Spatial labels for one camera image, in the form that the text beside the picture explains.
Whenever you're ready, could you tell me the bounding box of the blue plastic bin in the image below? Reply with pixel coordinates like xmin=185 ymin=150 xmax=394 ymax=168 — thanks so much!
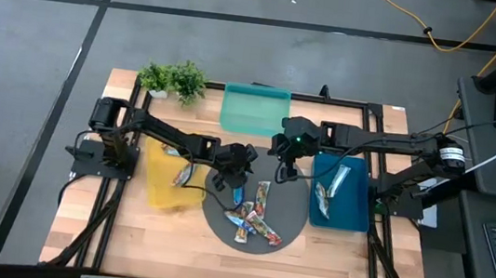
xmin=303 ymin=150 xmax=378 ymax=234

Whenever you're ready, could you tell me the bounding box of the black aluminium rig frame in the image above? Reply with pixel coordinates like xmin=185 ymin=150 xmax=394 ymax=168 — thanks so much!
xmin=38 ymin=55 xmax=454 ymax=278

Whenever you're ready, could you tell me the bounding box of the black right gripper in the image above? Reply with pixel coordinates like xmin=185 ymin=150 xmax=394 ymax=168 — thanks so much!
xmin=267 ymin=113 xmax=324 ymax=166

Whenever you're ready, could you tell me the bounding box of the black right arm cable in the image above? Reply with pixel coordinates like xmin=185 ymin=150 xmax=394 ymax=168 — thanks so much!
xmin=273 ymin=127 xmax=417 ymax=200

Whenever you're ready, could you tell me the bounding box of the green potted plant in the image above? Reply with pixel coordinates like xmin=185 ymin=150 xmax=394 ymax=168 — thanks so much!
xmin=133 ymin=54 xmax=211 ymax=110

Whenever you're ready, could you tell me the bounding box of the round grey woven placemat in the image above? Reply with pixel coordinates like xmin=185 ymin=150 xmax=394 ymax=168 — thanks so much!
xmin=196 ymin=140 xmax=316 ymax=260

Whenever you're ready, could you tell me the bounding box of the black support bar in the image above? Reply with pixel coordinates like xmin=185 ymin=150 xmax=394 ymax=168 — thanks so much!
xmin=410 ymin=169 xmax=478 ymax=207

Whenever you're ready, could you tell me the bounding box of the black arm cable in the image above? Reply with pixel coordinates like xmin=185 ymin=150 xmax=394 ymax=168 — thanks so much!
xmin=172 ymin=147 xmax=247 ymax=214
xmin=273 ymin=127 xmax=417 ymax=200

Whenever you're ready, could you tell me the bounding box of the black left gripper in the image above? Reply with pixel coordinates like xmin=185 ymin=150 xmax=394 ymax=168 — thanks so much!
xmin=212 ymin=139 xmax=261 ymax=192

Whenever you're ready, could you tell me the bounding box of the yellow plastic bin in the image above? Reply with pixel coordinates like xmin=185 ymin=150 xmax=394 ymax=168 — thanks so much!
xmin=136 ymin=135 xmax=214 ymax=216

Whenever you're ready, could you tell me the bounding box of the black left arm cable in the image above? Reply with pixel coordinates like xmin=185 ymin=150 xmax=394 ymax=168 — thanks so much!
xmin=172 ymin=147 xmax=247 ymax=214

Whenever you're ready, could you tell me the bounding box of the black frame bracket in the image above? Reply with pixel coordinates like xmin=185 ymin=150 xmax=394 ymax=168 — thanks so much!
xmin=316 ymin=83 xmax=334 ymax=100

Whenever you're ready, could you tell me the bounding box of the white flat box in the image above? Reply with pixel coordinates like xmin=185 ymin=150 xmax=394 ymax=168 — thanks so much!
xmin=415 ymin=195 xmax=442 ymax=230

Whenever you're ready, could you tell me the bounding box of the teal plastic bin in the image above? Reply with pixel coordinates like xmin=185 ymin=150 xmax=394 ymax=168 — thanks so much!
xmin=217 ymin=80 xmax=294 ymax=140

